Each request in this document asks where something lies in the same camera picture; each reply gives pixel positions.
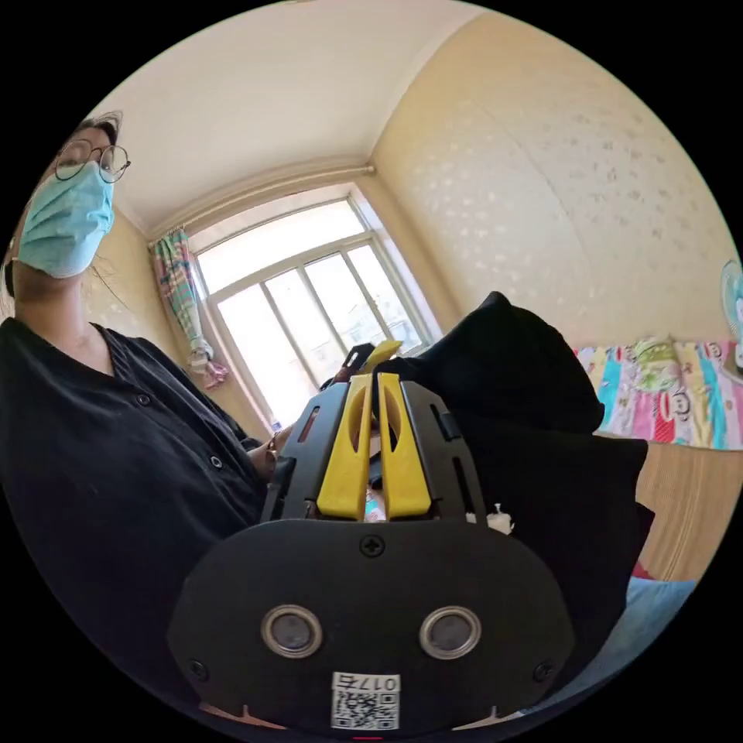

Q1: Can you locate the striped curtain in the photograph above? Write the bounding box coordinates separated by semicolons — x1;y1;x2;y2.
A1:
150;228;231;391

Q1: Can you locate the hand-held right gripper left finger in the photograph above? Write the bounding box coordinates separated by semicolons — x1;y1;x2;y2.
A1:
317;373;374;519

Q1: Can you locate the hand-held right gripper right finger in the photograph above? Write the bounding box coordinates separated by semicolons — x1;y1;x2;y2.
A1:
377;372;433;520

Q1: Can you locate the fan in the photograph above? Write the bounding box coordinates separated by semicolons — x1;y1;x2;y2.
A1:
719;258;743;372

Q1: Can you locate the person's left hand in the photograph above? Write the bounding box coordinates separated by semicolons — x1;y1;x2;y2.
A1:
265;425;298;481

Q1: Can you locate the bed with woven mat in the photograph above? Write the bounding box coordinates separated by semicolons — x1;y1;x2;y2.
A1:
571;336;743;584

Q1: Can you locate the person's body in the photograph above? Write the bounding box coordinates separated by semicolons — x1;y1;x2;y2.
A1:
0;111;291;707

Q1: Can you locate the window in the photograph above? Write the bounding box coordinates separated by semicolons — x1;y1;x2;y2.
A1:
190;196;437;432

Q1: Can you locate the black long sleeve shirt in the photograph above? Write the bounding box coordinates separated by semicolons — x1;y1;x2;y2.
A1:
371;291;657;674

